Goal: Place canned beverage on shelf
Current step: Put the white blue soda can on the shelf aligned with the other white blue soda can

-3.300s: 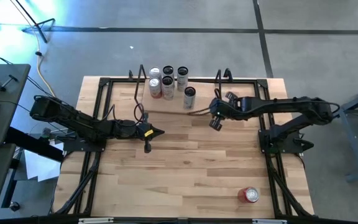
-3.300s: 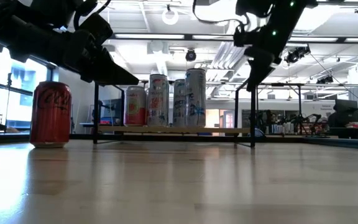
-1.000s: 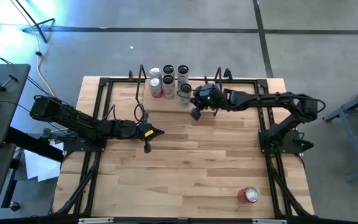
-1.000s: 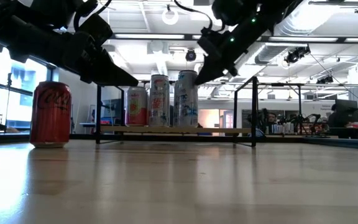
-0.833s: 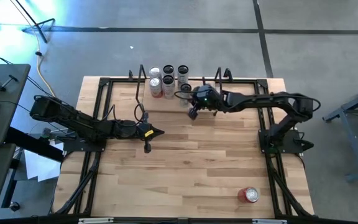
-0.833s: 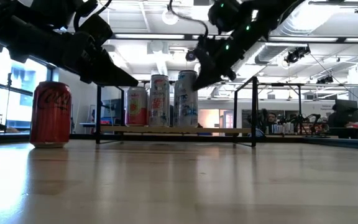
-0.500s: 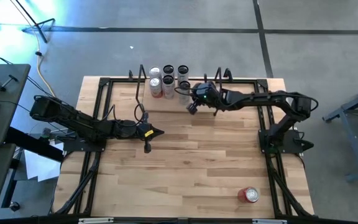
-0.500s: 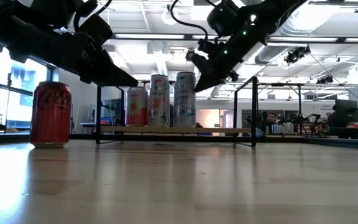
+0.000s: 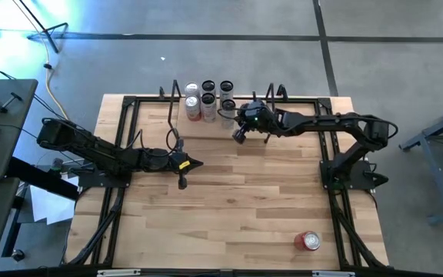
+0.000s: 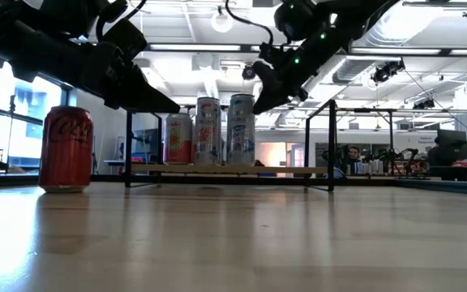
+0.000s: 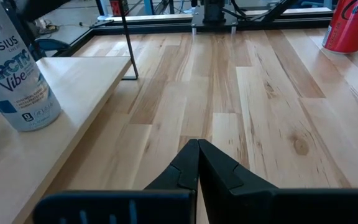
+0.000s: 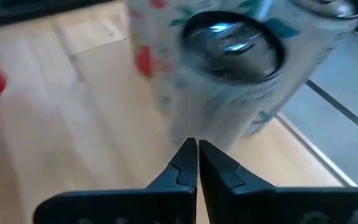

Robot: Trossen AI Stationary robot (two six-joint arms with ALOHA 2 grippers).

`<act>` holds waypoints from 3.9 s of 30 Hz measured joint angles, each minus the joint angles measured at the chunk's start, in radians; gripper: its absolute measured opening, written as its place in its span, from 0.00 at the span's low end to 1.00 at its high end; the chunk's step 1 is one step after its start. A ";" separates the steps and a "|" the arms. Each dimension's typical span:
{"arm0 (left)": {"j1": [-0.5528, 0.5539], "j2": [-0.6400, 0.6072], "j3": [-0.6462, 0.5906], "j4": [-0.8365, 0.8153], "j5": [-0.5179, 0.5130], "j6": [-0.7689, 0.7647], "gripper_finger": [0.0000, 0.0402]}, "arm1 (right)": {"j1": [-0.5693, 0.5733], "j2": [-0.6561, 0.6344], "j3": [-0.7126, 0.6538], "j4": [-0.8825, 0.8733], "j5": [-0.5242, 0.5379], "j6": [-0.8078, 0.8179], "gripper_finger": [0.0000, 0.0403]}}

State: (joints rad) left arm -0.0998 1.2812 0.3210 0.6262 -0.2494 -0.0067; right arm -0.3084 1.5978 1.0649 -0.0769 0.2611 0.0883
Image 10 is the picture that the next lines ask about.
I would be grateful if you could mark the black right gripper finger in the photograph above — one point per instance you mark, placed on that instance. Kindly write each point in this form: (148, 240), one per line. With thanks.
(268, 73)
(272, 97)

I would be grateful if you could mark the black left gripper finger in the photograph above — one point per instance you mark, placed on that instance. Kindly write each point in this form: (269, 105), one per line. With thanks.
(144, 89)
(146, 106)

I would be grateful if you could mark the pink strawberry drink can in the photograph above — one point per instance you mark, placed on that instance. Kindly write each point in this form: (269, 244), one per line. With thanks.
(178, 142)

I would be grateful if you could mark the Celsius Arctic Vibe can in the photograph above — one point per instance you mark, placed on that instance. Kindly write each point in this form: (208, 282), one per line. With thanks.
(241, 134)

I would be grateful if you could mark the tall Celsius can red print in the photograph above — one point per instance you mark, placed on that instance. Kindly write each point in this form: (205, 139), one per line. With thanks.
(208, 134)

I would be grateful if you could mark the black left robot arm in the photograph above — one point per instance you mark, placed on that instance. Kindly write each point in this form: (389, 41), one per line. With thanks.
(35, 44)

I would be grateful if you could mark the black background robot arm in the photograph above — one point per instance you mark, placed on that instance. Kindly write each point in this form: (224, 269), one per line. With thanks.
(399, 160)

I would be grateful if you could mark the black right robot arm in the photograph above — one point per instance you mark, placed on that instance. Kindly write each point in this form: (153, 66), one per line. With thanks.
(339, 28)

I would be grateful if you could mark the black ceiling spotlight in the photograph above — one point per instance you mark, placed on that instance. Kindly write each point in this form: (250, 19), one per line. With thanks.
(424, 104)
(248, 72)
(387, 71)

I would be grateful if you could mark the dark background screen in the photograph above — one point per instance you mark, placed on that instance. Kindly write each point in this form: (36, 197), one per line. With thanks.
(146, 142)

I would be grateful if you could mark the white round ceiling fixture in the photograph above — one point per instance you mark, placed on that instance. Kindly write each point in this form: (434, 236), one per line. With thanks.
(222, 28)

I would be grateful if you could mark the red Coca-Cola can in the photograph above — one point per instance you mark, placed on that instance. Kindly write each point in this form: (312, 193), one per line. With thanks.
(66, 158)

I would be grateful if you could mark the person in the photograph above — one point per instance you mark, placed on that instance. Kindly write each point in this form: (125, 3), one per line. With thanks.
(433, 156)
(354, 154)

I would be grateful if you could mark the large window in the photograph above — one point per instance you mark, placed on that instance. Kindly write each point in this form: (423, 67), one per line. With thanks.
(22, 138)

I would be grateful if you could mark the black tripod stand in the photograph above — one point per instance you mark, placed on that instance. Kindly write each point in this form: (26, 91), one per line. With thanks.
(12, 121)

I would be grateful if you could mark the black computer monitor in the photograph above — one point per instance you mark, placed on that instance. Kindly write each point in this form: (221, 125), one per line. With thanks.
(452, 144)

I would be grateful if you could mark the black background desk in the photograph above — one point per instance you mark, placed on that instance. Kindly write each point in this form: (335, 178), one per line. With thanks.
(460, 170)

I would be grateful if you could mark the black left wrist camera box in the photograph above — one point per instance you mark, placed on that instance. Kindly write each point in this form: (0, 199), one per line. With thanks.
(126, 36)

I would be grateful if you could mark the silver ventilation duct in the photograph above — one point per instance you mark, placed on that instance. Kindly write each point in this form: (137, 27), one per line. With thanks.
(351, 69)

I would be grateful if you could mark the long ceiling light rail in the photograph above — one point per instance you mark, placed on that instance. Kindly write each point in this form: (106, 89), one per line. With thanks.
(193, 47)

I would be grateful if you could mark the wooden shelf black metal frame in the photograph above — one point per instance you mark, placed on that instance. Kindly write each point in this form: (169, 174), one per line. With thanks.
(225, 169)

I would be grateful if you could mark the black background frame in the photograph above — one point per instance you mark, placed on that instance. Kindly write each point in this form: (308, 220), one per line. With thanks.
(391, 134)

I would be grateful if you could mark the black ceiling rail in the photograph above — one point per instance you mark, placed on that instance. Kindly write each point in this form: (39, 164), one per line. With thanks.
(436, 3)

